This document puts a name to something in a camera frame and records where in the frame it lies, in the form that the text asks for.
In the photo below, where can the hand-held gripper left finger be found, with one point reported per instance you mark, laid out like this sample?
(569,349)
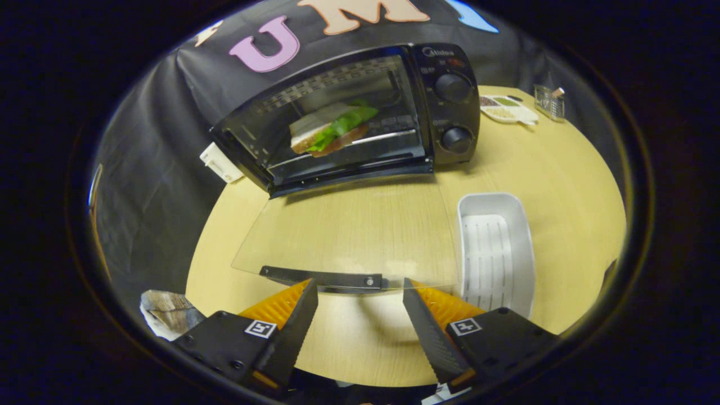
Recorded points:
(292,332)

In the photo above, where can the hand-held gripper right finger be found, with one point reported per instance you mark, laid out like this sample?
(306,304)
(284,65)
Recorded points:
(427,332)

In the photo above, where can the lettuce sandwich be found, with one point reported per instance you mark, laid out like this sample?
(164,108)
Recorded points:
(326,126)

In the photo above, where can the black toaster oven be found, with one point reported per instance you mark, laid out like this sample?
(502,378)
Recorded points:
(453,112)

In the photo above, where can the white pop-up toaster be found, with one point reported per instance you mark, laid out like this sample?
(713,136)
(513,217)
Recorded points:
(222,163)

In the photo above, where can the white plastic tray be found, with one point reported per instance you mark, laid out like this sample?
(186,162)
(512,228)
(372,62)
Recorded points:
(495,253)

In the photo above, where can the crumpled printed paper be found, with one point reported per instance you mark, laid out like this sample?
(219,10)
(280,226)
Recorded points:
(169,315)

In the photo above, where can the black backdrop cloth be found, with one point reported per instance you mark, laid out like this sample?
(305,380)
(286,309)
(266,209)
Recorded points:
(157,146)

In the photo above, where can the white divided seed dish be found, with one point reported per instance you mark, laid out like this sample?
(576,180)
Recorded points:
(506,109)

